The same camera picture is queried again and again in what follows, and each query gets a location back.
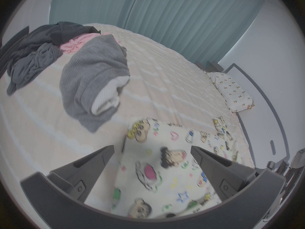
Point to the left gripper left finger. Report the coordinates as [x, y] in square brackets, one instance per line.
[88, 169]

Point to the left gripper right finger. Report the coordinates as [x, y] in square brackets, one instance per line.
[220, 172]

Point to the white printed pyjama top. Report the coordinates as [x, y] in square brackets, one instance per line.
[171, 175]

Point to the white printed pillow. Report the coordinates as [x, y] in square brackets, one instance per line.
[232, 89]

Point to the grey knit garment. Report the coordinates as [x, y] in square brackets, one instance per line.
[93, 75]

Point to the bed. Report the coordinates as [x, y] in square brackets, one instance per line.
[166, 85]

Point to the grey bedside table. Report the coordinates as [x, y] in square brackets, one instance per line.
[212, 66]

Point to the dark grey garment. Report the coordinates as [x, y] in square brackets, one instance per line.
[33, 65]

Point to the pink garment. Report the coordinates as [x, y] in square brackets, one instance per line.
[73, 44]

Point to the blue-green curtain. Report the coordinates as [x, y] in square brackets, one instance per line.
[190, 20]
[95, 6]

